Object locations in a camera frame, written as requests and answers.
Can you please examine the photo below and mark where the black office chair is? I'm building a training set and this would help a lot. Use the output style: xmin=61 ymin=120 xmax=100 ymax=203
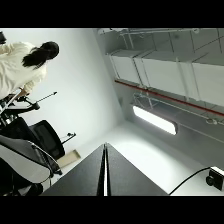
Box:
xmin=29 ymin=119 xmax=67 ymax=161

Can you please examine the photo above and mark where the person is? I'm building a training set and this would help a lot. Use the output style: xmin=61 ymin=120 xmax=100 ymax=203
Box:
xmin=0 ymin=40 xmax=61 ymax=101

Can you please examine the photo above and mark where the red pipe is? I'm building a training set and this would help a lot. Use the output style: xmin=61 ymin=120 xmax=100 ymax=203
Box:
xmin=114 ymin=78 xmax=224 ymax=118

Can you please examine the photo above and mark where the ceiling lamp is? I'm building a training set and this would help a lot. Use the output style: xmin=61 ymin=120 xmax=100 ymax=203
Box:
xmin=132 ymin=105 xmax=179 ymax=136

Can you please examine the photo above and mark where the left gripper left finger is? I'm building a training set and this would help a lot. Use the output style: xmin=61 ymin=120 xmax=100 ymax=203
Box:
xmin=41 ymin=143 xmax=107 ymax=197

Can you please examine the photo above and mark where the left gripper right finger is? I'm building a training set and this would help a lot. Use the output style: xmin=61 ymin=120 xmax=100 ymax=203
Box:
xmin=105 ymin=142 xmax=169 ymax=197

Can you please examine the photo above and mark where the white air duct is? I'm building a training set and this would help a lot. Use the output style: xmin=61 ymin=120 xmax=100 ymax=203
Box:
xmin=106 ymin=48 xmax=224 ymax=108

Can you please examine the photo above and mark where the black tripod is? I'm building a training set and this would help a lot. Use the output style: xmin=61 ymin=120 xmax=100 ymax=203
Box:
xmin=0 ymin=91 xmax=58 ymax=118

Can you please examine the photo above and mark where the black cable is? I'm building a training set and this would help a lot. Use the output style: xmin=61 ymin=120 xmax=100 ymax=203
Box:
xmin=168 ymin=166 xmax=212 ymax=196

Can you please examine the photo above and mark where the black camera box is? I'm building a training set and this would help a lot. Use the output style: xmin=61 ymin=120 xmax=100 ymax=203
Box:
xmin=205 ymin=166 xmax=224 ymax=192

